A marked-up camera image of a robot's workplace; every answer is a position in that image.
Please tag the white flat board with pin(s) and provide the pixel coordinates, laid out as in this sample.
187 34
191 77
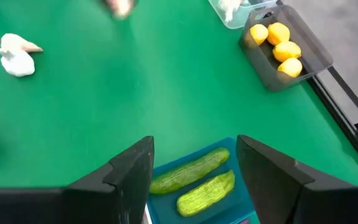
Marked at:
147 216

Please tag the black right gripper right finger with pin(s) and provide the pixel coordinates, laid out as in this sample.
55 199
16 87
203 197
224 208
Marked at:
284 193

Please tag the yellow-green cucumber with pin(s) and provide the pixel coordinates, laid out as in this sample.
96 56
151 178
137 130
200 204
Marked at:
207 193

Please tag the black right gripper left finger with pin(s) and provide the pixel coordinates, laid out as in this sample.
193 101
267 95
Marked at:
104 202

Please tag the dark green cucumber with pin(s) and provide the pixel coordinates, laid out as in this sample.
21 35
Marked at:
188 171

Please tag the grey translucent plastic bin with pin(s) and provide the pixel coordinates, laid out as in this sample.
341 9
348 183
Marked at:
263 68

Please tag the clear plastic bin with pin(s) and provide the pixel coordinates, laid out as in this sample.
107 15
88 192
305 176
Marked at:
244 20

